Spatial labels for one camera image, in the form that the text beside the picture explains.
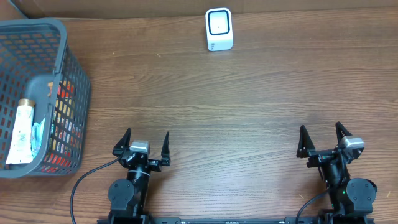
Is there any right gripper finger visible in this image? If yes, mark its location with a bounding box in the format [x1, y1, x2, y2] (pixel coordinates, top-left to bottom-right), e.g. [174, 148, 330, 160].
[335, 121, 353, 145]
[297, 125, 315, 156]

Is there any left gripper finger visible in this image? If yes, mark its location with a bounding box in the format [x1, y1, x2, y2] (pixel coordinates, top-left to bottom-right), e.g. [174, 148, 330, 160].
[114, 128, 131, 150]
[161, 132, 170, 161]

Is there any orange spaghetti packet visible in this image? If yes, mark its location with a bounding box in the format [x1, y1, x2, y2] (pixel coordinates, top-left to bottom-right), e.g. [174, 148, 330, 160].
[43, 81, 82, 174]

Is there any teal snack packet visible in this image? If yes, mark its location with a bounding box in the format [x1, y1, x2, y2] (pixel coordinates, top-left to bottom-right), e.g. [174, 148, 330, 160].
[30, 118, 45, 158]

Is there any white tube gold cap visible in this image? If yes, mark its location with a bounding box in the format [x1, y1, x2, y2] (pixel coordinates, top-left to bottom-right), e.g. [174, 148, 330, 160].
[6, 98, 35, 164]

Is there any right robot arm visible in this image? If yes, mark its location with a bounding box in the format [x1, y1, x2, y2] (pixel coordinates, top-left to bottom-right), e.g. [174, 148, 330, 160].
[294, 122, 377, 223]

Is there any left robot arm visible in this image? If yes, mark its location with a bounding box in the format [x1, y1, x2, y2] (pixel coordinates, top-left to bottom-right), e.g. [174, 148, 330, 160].
[106, 129, 171, 223]

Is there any white barcode scanner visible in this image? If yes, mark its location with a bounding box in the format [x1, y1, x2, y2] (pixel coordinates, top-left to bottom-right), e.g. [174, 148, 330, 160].
[205, 7, 233, 52]

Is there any grey plastic basket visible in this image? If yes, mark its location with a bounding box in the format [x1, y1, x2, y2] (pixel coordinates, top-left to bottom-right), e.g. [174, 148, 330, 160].
[1, 18, 91, 179]

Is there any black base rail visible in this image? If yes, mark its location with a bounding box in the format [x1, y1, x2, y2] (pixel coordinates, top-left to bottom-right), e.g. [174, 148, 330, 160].
[96, 216, 376, 224]

